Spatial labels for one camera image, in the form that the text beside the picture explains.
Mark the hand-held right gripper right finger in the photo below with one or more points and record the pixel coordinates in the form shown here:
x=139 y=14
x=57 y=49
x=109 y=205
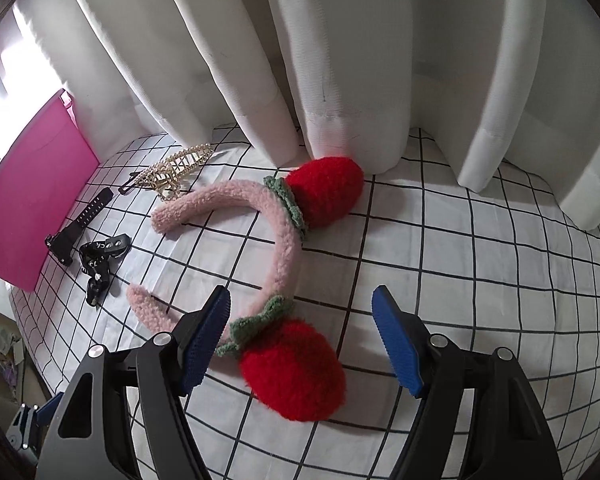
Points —
x=397 y=340

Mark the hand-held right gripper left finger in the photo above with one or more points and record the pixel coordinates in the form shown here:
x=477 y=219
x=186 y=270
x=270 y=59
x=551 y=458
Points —
x=206 y=340

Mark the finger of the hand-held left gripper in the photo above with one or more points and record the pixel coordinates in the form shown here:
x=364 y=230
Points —
x=27 y=417

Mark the pink strawberry plush headband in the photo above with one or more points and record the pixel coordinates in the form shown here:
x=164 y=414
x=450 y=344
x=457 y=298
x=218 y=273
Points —
x=285 y=240

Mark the pink storage box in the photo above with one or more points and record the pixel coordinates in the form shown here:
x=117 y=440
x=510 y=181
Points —
x=35 y=190

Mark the black grid white tablecloth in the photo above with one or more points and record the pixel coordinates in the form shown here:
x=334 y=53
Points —
x=455 y=285

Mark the pearl hair claw clip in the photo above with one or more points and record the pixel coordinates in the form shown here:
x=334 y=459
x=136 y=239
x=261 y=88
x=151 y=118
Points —
x=172 y=172

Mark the black hair pin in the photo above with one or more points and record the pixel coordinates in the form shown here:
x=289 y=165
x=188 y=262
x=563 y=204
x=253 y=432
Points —
x=130 y=181

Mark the white curtain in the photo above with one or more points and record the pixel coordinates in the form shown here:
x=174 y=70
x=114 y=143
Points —
x=330 y=60

